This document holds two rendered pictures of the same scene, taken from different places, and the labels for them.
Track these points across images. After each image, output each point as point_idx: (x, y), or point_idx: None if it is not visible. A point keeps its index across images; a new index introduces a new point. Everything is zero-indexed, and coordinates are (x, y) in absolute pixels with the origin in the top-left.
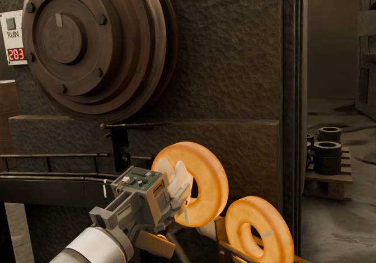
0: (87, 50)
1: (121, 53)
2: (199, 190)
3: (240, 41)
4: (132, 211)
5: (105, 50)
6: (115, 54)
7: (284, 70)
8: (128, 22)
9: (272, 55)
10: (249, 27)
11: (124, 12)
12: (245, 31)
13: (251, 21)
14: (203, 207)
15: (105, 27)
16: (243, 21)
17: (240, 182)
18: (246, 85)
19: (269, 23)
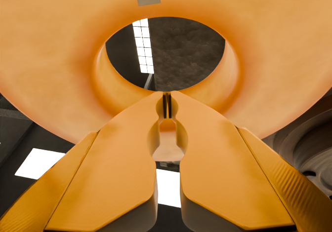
0: None
1: (313, 133)
2: (88, 95)
3: (188, 62)
4: None
5: (328, 157)
6: (318, 144)
7: None
8: (282, 148)
9: (157, 47)
10: (179, 71)
11: (283, 154)
12: (183, 69)
13: (177, 75)
14: (39, 36)
15: (309, 169)
16: (185, 77)
17: None
18: (185, 18)
19: (161, 71)
